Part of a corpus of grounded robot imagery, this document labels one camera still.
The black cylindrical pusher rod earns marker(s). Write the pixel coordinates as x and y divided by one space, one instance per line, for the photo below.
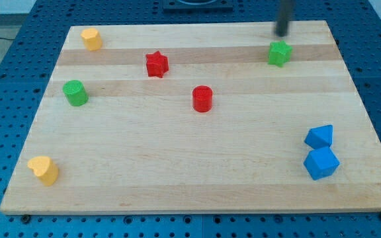
284 16

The green star block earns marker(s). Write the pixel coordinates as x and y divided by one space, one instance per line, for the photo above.
279 53

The red cylinder block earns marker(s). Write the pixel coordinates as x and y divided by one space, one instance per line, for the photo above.
202 96

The blue triangle block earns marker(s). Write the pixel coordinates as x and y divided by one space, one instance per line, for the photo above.
320 137

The wooden board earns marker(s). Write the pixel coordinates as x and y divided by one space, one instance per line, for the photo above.
139 147

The red star block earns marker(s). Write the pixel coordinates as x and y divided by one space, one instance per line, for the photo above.
157 64

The blue cube block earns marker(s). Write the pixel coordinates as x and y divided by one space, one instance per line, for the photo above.
321 163

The yellow hexagon block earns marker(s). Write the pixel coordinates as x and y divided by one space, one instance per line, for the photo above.
91 39

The green cylinder block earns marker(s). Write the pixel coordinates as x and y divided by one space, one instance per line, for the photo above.
75 93

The yellow heart block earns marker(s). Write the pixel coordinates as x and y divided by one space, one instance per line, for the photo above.
44 169

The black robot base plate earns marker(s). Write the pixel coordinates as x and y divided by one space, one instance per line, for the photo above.
197 5

